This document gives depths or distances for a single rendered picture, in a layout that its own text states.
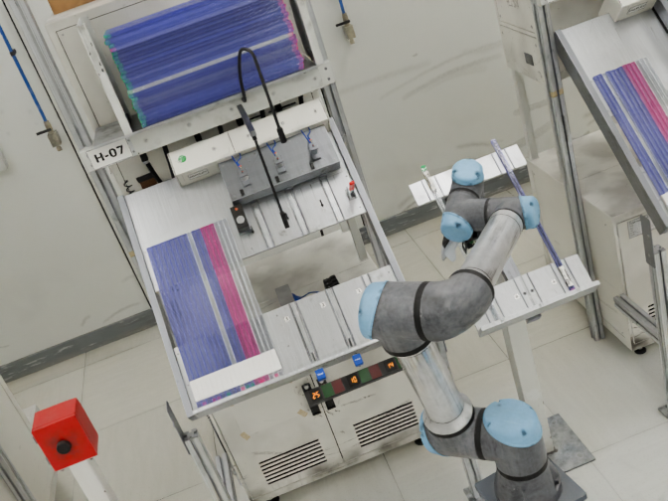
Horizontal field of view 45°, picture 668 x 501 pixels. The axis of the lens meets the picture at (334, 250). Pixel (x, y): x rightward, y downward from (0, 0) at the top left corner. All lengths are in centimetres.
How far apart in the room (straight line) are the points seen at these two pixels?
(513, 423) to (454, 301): 40
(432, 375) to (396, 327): 19
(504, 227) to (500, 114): 263
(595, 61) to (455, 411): 132
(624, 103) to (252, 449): 161
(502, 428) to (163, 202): 124
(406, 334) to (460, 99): 279
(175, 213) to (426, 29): 202
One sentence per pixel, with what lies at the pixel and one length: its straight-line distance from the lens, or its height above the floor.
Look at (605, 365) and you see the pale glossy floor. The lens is 314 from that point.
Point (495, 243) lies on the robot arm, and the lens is 168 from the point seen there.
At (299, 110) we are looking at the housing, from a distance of 246.
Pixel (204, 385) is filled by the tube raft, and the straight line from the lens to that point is 227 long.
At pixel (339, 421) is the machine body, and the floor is 26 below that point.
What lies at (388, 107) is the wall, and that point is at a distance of 411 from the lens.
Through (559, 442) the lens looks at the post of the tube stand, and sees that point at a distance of 285.
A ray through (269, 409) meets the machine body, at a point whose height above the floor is 42.
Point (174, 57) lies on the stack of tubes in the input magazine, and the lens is 235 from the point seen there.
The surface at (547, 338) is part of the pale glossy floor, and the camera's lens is 331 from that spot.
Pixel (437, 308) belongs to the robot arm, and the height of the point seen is 116.
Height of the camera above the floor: 198
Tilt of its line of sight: 27 degrees down
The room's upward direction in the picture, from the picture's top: 19 degrees counter-clockwise
